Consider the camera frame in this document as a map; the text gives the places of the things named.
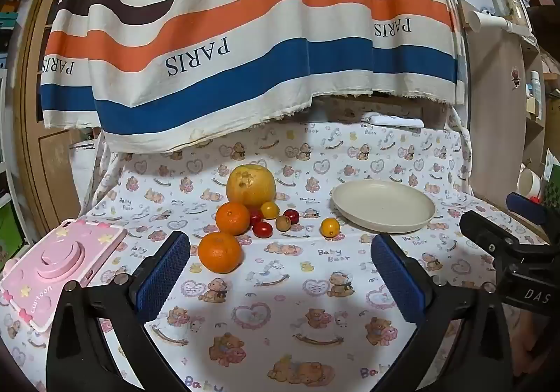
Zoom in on green patterned box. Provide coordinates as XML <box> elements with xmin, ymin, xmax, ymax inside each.
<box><xmin>542</xmin><ymin>149</ymin><xmax>560</xmax><ymax>205</ymax></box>

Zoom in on wooden side panel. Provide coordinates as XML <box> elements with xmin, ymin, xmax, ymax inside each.
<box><xmin>457</xmin><ymin>0</ymin><xmax>545</xmax><ymax>218</ymax></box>

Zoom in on pink toy camera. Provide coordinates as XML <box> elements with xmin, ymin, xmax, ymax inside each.
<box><xmin>0</xmin><ymin>218</ymin><xmax>128</xmax><ymax>334</ymax></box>

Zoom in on white plastic tube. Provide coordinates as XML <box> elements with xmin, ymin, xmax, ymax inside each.
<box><xmin>469</xmin><ymin>9</ymin><xmax>538</xmax><ymax>45</ymax></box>

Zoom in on white bottle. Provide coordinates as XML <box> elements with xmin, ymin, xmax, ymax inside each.
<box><xmin>530</xmin><ymin>71</ymin><xmax>543</xmax><ymax>117</ymax></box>

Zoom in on striped hanging cloth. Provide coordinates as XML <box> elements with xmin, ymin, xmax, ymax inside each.
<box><xmin>39</xmin><ymin>0</ymin><xmax>469</xmax><ymax>152</ymax></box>

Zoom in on white cup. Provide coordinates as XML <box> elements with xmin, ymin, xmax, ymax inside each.
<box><xmin>517</xmin><ymin>167</ymin><xmax>544</xmax><ymax>201</ymax></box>

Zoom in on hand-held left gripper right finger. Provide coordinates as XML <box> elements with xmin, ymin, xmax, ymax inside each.
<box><xmin>371</xmin><ymin>235</ymin><xmax>512</xmax><ymax>392</ymax></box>

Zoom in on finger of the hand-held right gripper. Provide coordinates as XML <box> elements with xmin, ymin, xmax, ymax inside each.
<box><xmin>506</xmin><ymin>192</ymin><xmax>547</xmax><ymax>220</ymax></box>
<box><xmin>459</xmin><ymin>211</ymin><xmax>526</xmax><ymax>264</ymax></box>

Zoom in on large yellow grapefruit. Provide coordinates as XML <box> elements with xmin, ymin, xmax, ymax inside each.
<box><xmin>226</xmin><ymin>163</ymin><xmax>277</xmax><ymax>209</ymax></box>

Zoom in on bear print table cloth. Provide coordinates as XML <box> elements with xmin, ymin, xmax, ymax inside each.
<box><xmin>0</xmin><ymin>110</ymin><xmax>547</xmax><ymax>392</ymax></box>

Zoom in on orange mandarin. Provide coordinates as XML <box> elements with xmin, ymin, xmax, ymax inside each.
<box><xmin>198</xmin><ymin>231</ymin><xmax>243</xmax><ymax>274</ymax></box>
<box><xmin>215</xmin><ymin>202</ymin><xmax>251</xmax><ymax>236</ymax></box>

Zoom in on glass jar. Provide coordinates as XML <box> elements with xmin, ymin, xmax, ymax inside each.
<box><xmin>501</xmin><ymin>0</ymin><xmax>528</xmax><ymax>23</ymax></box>

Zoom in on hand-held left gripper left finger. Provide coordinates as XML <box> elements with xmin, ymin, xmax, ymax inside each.
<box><xmin>46</xmin><ymin>230</ymin><xmax>193</xmax><ymax>392</ymax></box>

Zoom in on beige round plate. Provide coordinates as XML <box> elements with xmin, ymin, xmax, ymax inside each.
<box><xmin>331</xmin><ymin>180</ymin><xmax>436</xmax><ymax>234</ymax></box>

